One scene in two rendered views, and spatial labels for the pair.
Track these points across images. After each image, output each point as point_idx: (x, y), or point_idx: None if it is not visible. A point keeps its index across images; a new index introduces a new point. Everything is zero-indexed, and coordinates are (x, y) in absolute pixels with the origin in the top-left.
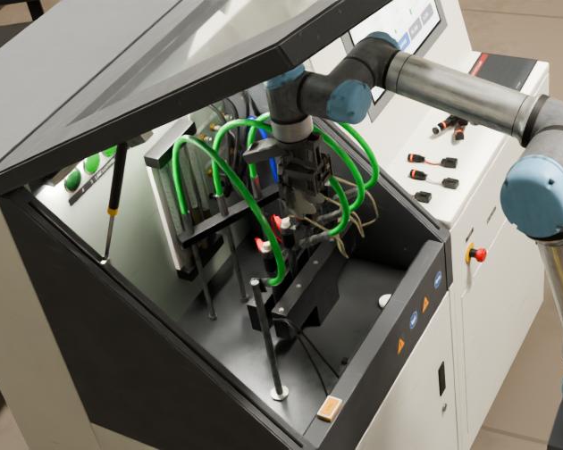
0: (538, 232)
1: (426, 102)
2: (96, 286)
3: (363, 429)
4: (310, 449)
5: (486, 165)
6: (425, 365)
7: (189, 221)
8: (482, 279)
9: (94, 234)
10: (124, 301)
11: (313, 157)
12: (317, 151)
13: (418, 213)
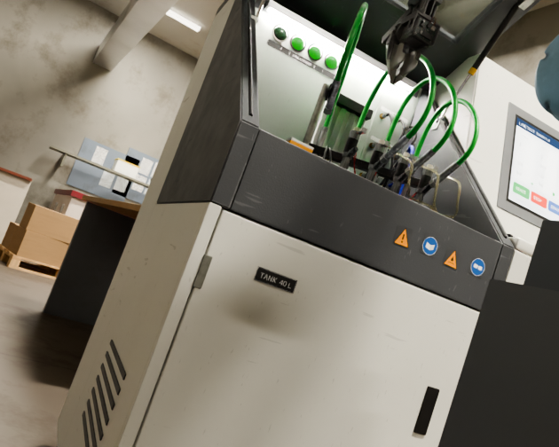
0: None
1: None
2: (237, 23)
3: (311, 231)
4: (254, 121)
5: None
6: (416, 340)
7: (322, 133)
8: None
9: (265, 81)
10: (241, 23)
11: (425, 3)
12: (431, 6)
13: (492, 219)
